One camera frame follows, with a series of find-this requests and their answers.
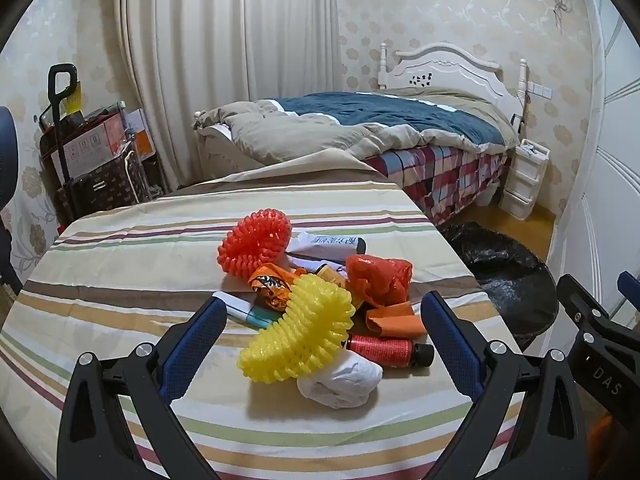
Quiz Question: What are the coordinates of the white plastic drawer unit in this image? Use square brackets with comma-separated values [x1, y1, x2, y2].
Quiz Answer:
[500, 139, 550, 221]

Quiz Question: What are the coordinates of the white and orange cardboard box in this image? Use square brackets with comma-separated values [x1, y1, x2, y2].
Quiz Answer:
[62, 112, 126, 178]
[122, 107, 151, 158]

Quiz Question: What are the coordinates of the red bottle with black cap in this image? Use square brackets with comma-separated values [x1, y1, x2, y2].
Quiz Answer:
[346, 334, 435, 367]

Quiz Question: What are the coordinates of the white tube with black cap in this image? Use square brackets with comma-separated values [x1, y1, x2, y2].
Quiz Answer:
[289, 232, 367, 261]

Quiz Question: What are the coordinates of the cream curtain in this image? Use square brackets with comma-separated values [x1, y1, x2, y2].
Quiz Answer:
[115, 0, 346, 191]

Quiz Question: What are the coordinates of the orange foam fruit net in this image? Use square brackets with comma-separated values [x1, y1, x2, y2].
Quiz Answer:
[217, 208, 292, 278]

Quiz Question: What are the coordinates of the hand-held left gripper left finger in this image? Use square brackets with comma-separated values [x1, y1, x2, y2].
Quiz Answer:
[57, 296, 228, 480]

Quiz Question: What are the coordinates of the black trolley cart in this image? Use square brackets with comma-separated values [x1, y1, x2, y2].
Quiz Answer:
[40, 63, 151, 226]

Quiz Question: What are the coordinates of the white bed headboard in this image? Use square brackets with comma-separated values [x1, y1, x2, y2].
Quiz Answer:
[377, 42, 531, 111]

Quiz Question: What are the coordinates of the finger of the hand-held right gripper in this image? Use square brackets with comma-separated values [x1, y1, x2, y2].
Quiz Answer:
[556, 274, 621, 333]
[617, 270, 640, 311]

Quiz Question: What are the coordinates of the trash bin with black bag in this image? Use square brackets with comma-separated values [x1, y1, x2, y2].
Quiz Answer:
[440, 220, 558, 351]

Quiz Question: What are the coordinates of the orange paper piece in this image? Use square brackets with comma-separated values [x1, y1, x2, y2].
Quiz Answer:
[365, 301, 427, 338]

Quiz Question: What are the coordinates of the blue and beige duvet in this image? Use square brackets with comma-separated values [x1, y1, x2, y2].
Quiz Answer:
[195, 87, 521, 166]

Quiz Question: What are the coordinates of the small yellow container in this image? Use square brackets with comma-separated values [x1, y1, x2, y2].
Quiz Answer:
[316, 265, 348, 286]

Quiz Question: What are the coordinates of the white and teal tube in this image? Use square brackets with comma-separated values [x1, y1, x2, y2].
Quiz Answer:
[212, 290, 281, 331]

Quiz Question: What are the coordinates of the plaid bed sheet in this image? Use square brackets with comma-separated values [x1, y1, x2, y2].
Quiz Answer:
[367, 142, 511, 226]

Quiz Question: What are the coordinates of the blue chair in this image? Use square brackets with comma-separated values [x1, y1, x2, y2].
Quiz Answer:
[0, 105, 26, 296]

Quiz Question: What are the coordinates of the orange plastic bag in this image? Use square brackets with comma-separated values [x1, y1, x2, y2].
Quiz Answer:
[345, 254, 413, 308]

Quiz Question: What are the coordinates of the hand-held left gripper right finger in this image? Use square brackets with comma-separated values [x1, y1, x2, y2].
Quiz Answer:
[420, 290, 588, 480]

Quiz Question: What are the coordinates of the wall hanging ornament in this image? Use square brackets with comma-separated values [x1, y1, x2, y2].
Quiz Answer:
[547, 0, 573, 26]

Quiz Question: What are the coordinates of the yellow foam fruit net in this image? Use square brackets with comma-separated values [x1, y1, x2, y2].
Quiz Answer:
[239, 274, 357, 385]

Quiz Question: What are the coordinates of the white tissue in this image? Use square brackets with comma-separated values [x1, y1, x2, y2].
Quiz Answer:
[296, 349, 383, 409]

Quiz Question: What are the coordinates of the orange patterned wrapper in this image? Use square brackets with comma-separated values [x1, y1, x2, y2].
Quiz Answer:
[247, 262, 306, 313]

